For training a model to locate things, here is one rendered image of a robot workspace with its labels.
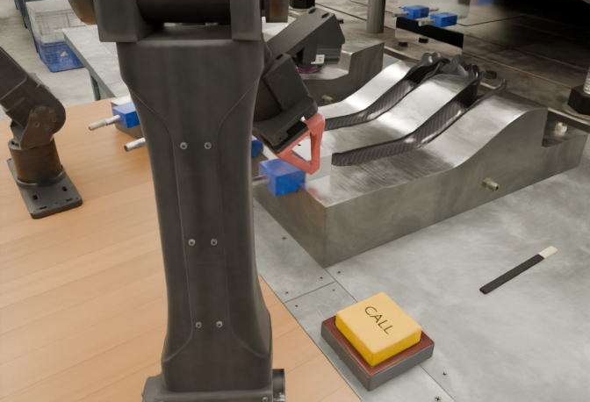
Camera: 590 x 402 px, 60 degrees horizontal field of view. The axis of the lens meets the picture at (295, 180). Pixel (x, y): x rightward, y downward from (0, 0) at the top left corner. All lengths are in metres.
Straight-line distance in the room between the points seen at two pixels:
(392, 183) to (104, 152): 0.52
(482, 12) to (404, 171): 0.89
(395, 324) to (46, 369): 0.34
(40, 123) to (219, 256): 0.57
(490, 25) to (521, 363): 1.11
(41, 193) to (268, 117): 0.41
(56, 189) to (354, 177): 0.45
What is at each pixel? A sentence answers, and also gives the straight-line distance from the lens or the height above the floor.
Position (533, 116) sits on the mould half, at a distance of 0.78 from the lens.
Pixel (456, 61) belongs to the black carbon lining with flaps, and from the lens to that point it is 0.88.
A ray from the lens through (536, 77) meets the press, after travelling 1.43.
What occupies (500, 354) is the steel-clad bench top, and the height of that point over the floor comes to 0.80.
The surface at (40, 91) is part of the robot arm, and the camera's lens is 0.80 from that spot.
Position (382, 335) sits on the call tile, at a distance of 0.51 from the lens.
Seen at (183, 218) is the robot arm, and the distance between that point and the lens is 0.25.
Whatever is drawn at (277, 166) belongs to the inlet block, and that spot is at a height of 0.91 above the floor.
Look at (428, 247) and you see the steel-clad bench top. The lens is 0.68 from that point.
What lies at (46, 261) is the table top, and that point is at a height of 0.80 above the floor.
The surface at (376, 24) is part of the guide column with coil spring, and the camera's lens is 1.69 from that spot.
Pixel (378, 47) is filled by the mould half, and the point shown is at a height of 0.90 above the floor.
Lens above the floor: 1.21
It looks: 31 degrees down
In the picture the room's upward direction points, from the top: straight up
